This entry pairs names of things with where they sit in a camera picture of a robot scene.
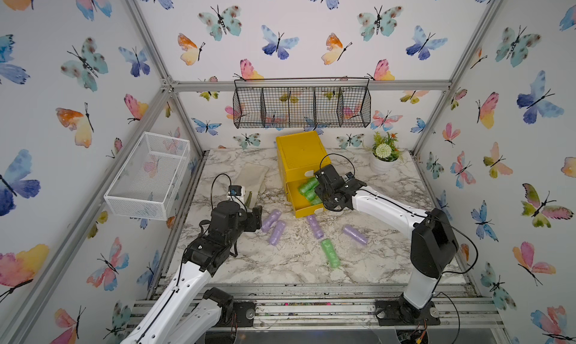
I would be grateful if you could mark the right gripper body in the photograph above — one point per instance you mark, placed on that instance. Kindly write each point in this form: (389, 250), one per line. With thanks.
(325, 197)

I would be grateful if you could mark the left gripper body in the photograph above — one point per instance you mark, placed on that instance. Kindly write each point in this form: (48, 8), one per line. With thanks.
(248, 222)

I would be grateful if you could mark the green bag roll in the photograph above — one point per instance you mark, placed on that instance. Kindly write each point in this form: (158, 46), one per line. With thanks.
(311, 184)
(310, 195)
(330, 253)
(316, 201)

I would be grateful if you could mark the purple bag roll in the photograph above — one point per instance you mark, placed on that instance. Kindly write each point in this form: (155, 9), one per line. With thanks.
(315, 227)
(271, 219)
(355, 235)
(277, 233)

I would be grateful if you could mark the yellow drawer cabinet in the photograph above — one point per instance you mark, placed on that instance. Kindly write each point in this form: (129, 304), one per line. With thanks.
(298, 157)

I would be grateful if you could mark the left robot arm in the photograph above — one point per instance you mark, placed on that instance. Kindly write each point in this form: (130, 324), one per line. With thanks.
(166, 322)

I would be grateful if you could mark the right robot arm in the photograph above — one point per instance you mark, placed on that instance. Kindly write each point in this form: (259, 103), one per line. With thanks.
(433, 244)

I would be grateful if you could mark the potted artificial plant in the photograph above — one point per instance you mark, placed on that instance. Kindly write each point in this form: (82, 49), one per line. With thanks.
(384, 151)

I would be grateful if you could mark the white green work glove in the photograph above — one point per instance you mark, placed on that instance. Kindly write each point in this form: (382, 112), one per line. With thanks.
(250, 178)

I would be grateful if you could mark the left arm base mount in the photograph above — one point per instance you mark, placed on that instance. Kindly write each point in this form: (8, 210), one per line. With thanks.
(234, 313)

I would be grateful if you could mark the white mesh wall basket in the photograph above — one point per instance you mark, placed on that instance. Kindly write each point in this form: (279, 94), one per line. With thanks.
(147, 184)

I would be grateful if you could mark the black wire wall basket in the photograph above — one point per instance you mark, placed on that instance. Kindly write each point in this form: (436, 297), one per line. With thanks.
(286, 103)

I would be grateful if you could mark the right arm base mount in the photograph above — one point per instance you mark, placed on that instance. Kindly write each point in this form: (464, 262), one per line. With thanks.
(400, 312)

